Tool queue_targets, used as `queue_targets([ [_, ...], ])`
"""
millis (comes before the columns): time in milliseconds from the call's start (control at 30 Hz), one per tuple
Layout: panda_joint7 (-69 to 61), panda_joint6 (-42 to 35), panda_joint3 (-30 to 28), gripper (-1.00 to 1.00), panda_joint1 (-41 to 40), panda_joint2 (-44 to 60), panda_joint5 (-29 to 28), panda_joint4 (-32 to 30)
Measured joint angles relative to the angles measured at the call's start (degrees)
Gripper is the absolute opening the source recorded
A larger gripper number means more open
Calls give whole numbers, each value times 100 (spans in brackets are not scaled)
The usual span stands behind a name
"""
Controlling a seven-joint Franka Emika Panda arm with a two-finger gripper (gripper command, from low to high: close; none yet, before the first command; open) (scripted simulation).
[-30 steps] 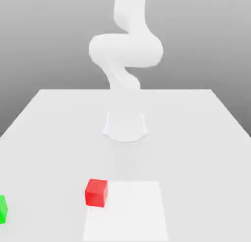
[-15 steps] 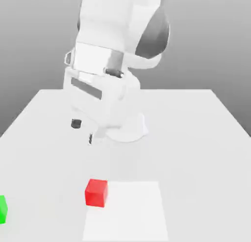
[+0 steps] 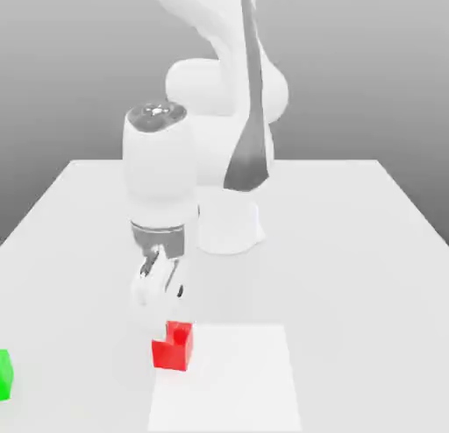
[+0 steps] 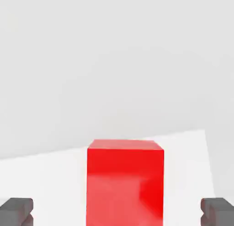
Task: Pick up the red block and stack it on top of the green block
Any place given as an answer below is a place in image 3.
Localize small red cube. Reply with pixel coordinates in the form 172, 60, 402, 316
151, 319, 195, 373

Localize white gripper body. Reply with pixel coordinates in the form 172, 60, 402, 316
128, 252, 188, 323

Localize small green cube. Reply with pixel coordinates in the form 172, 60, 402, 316
0, 348, 15, 402

